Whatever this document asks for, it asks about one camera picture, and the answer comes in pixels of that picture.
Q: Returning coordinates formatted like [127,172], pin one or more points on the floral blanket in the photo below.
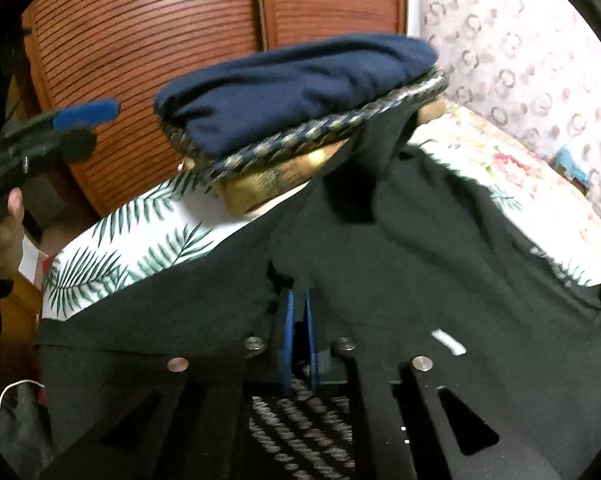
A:
[535,180]

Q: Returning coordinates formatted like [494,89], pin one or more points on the grey cloth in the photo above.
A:
[15,440]

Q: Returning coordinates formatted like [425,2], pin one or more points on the folded navy cloth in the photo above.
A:
[290,90]

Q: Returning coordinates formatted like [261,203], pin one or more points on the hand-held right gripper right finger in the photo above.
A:
[311,350]

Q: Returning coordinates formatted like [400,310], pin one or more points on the circle pattern curtain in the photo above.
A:
[520,50]

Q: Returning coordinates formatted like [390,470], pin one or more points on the wooden louvered wardrobe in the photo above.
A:
[145,45]

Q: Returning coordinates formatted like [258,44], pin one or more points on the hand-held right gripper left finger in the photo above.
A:
[287,345]

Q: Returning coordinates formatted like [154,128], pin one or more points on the leaf print bedsheet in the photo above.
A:
[105,260]

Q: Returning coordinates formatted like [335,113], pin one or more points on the woven blue gold cushion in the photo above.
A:
[300,135]

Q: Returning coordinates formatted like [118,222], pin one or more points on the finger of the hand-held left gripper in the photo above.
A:
[75,144]
[85,112]

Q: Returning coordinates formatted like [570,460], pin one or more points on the blue topped cardboard box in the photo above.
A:
[570,167]

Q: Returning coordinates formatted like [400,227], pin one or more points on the black garment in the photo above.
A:
[430,235]

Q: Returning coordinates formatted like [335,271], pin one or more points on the person's left hand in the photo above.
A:
[5,245]

